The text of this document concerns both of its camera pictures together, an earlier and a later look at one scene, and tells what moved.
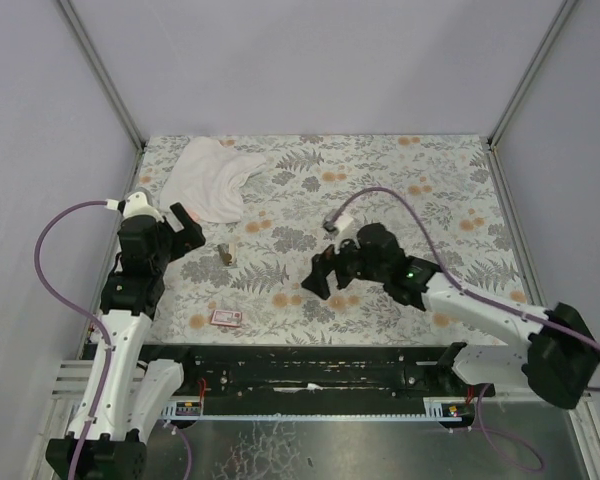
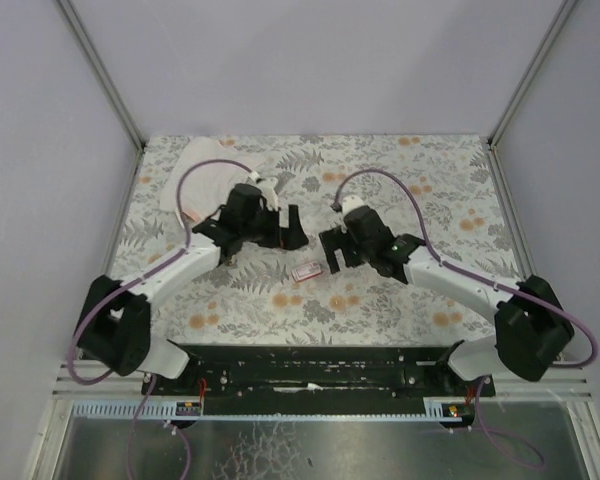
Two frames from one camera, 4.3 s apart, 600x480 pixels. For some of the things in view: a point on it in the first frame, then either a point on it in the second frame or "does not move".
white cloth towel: x=206 y=178 does not move
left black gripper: x=175 y=235 to x=281 y=226
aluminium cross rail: x=73 y=375 does not move
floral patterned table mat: x=242 y=283 does not move
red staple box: x=225 y=317 to x=306 y=271
